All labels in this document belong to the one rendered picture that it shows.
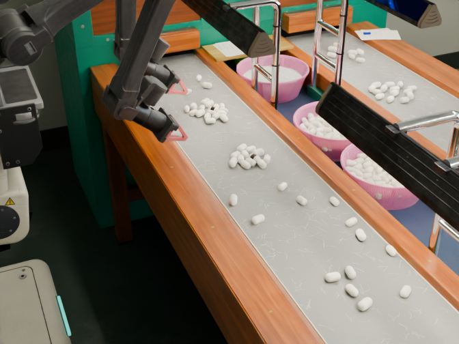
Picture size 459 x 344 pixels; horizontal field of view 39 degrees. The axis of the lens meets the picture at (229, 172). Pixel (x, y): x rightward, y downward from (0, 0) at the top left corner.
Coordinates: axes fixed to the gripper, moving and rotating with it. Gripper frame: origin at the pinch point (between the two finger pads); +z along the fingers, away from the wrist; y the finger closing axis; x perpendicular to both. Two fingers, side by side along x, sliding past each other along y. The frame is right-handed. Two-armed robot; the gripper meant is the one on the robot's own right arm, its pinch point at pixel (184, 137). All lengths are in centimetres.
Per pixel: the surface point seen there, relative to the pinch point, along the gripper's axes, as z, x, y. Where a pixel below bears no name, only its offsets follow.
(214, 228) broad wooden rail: -0.9, 7.9, -35.2
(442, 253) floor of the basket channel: 45, -20, -57
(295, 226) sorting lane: 15.8, -3.2, -39.8
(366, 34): 81, -61, 59
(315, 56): 46, -41, 33
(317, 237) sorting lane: 17.9, -5.2, -45.9
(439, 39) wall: 213, -100, 152
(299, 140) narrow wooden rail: 29.7, -17.8, -5.7
